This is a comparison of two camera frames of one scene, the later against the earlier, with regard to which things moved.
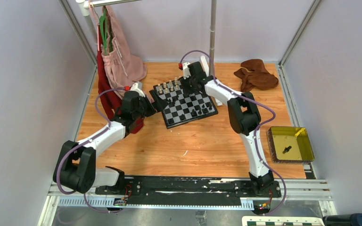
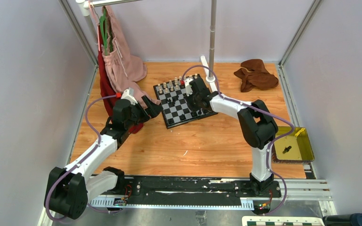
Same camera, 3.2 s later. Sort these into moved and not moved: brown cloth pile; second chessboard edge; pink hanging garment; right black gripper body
Moved: right black gripper body
Not moved: pink hanging garment; brown cloth pile; second chessboard edge
